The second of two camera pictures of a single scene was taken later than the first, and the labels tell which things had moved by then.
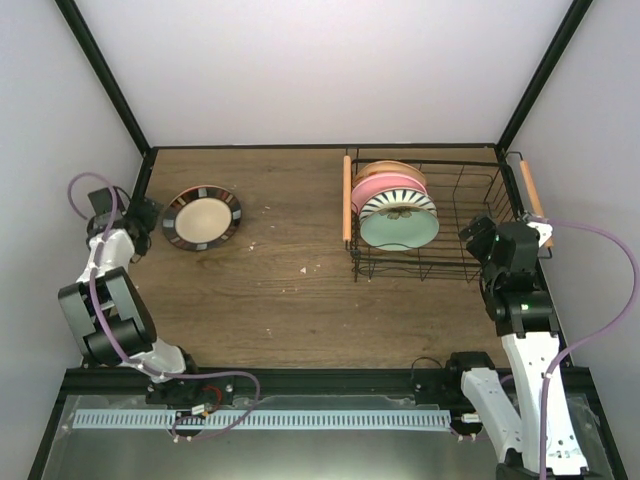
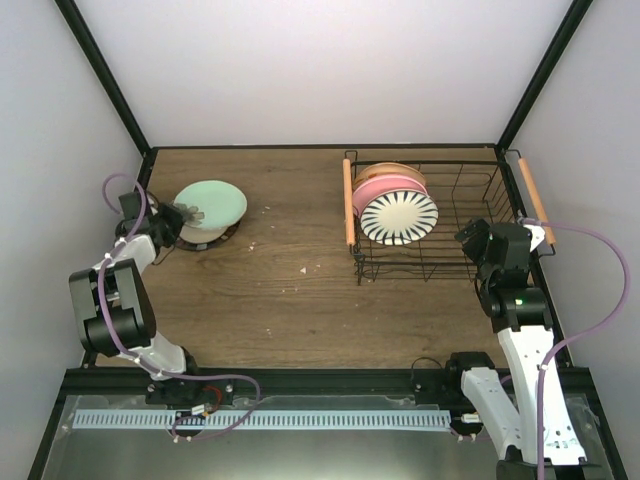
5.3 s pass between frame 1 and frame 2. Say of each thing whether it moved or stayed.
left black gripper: moved
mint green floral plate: moved
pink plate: stayed
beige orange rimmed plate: stayed
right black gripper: stayed
